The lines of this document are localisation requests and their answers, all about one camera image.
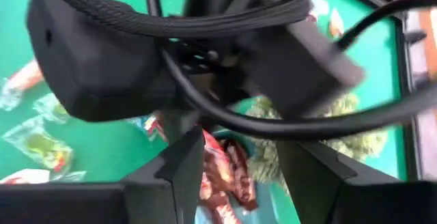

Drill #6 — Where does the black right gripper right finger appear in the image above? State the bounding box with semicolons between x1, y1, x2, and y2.
275;138;437;224

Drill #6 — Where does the white PayDay candy bar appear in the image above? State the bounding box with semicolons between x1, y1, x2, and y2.
0;168;86;185

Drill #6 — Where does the clear orange ring pop packet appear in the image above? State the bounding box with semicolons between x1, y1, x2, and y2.
0;59;44;112
328;7;346;40

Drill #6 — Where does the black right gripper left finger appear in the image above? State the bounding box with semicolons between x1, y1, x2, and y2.
0;125;206;224

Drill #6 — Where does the pale green bushy succulent plant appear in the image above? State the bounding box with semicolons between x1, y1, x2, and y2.
245;92;390;186

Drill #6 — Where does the black left camera cable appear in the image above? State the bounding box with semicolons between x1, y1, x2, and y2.
160;0;437;141

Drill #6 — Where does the black braided cable sleeve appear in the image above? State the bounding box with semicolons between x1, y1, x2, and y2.
39;0;312;39

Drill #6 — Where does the clear blue ring pop packet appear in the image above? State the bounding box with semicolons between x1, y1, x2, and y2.
128;113;168;143

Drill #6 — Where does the black frame clamp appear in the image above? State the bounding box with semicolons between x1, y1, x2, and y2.
404;29;427;46

